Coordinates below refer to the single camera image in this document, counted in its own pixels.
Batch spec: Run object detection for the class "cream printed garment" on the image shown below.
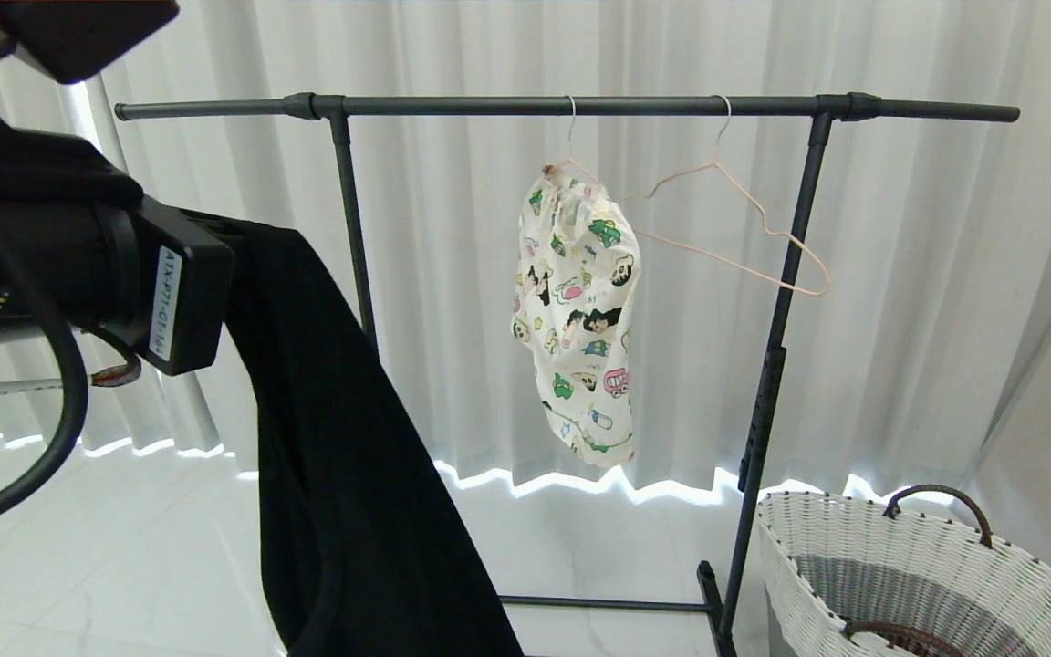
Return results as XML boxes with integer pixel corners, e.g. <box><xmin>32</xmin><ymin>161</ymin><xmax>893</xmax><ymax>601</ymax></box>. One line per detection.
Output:
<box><xmin>512</xmin><ymin>173</ymin><xmax>643</xmax><ymax>469</ymax></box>

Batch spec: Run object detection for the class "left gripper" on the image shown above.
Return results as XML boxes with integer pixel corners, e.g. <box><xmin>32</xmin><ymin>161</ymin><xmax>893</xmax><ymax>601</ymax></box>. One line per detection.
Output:
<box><xmin>0</xmin><ymin>194</ymin><xmax>237</xmax><ymax>378</ymax></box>

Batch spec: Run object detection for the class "white laundry basket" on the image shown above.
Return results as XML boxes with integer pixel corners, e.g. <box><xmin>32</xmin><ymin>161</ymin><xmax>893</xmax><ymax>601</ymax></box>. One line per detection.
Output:
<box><xmin>755</xmin><ymin>484</ymin><xmax>1051</xmax><ymax>657</ymax></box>

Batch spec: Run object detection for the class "pink clothes hanger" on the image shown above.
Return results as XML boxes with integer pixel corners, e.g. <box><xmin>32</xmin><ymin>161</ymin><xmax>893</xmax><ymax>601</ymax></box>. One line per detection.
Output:
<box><xmin>621</xmin><ymin>94</ymin><xmax>833</xmax><ymax>298</ymax></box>
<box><xmin>539</xmin><ymin>94</ymin><xmax>610</xmax><ymax>194</ymax></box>

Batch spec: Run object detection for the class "white curtain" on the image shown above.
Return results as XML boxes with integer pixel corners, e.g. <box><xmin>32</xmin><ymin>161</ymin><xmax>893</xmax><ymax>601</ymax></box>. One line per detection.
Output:
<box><xmin>0</xmin><ymin>0</ymin><xmax>1051</xmax><ymax>505</ymax></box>

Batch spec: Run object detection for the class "black garment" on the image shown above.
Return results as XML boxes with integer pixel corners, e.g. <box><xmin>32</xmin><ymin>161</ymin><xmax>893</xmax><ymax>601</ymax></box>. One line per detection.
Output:
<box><xmin>183</xmin><ymin>210</ymin><xmax>526</xmax><ymax>657</ymax></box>

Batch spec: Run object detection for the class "black clothes rack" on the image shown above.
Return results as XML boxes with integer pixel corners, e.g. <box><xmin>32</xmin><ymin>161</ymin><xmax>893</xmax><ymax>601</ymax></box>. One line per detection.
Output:
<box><xmin>113</xmin><ymin>91</ymin><xmax>1022</xmax><ymax>657</ymax></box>

